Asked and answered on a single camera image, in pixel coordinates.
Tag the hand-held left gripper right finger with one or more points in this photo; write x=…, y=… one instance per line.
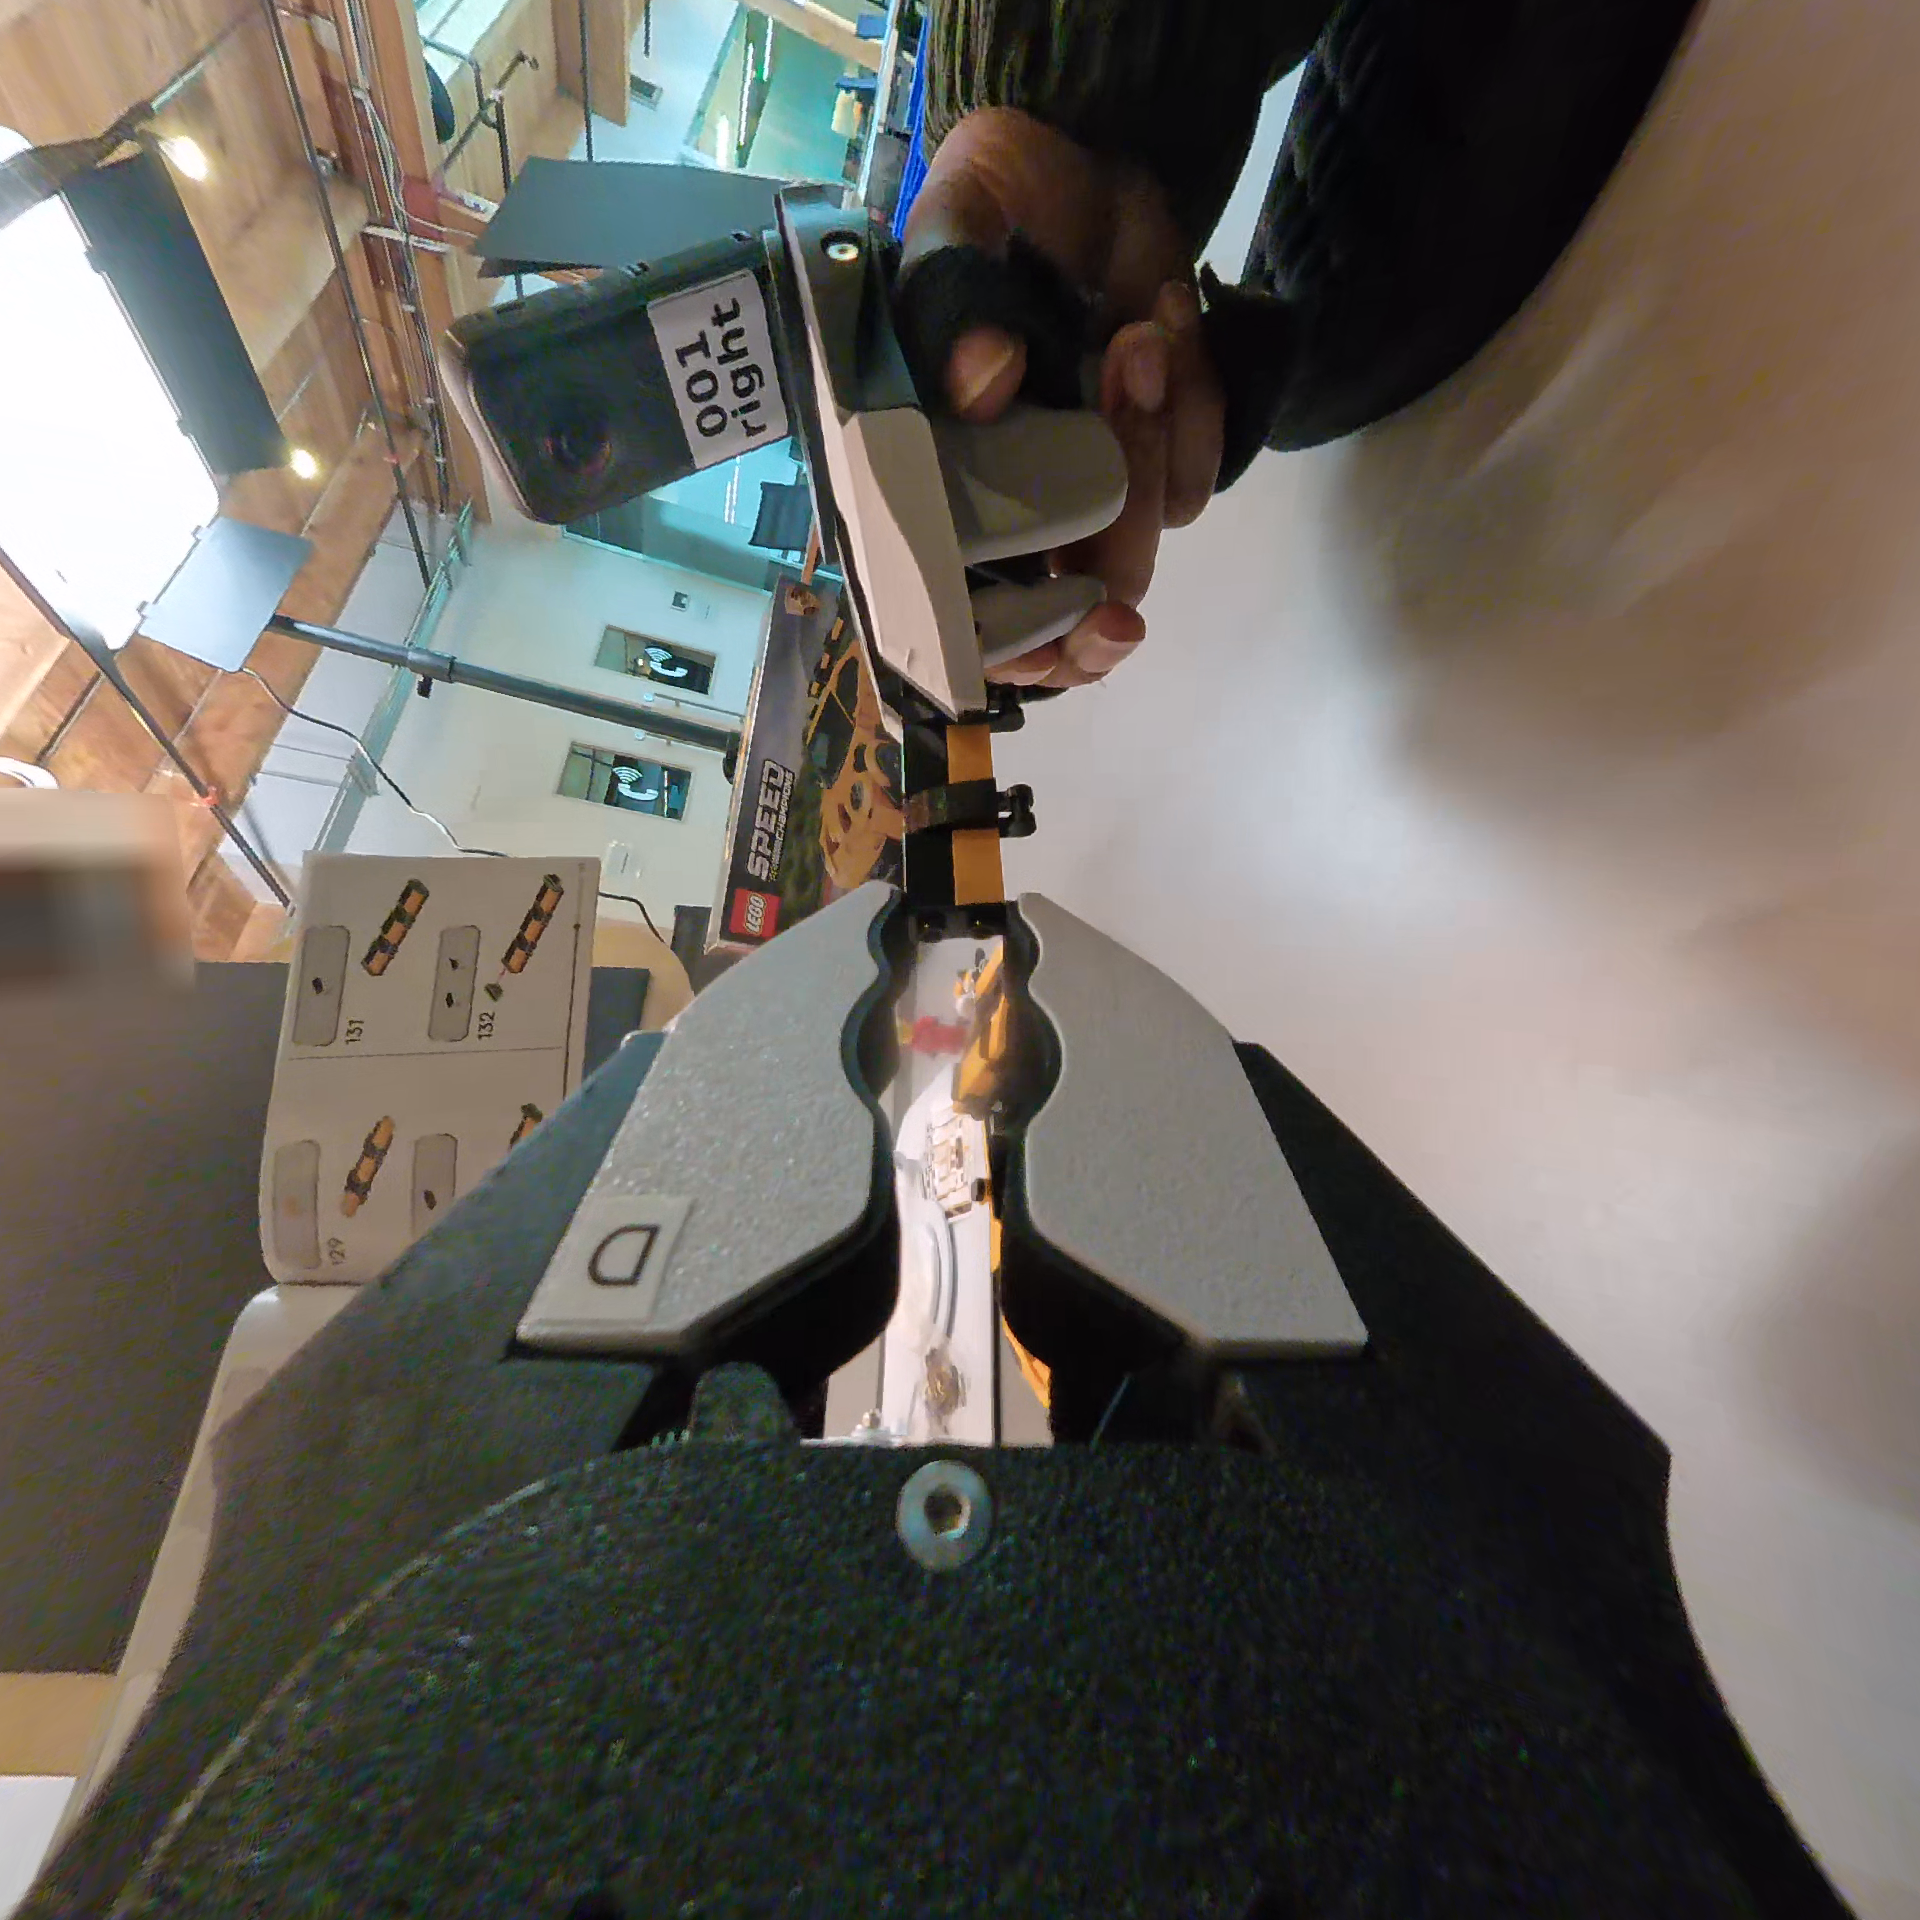
x=1171, y=1172

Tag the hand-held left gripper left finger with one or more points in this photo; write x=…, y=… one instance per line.
x=735, y=1109

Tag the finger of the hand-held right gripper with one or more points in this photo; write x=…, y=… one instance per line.
x=900, y=540

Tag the black and yellow lego strip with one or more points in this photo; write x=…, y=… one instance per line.
x=975, y=856

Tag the red lego minifigure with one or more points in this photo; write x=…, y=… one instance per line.
x=931, y=1032

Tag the yellow lego car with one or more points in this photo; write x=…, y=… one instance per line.
x=990, y=1036

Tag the lego set box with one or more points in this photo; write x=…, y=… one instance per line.
x=780, y=840

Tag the lego instruction booklet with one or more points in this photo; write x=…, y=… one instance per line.
x=390, y=1079

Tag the person's right hand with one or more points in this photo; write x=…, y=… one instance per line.
x=1155, y=376

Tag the black flag panel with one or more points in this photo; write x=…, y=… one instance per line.
x=233, y=592
x=628, y=217

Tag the metal stand pole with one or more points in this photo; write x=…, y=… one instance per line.
x=524, y=682

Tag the studio softbox light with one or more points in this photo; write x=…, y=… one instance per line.
x=90, y=376

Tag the white book stand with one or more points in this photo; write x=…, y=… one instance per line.
x=194, y=1424

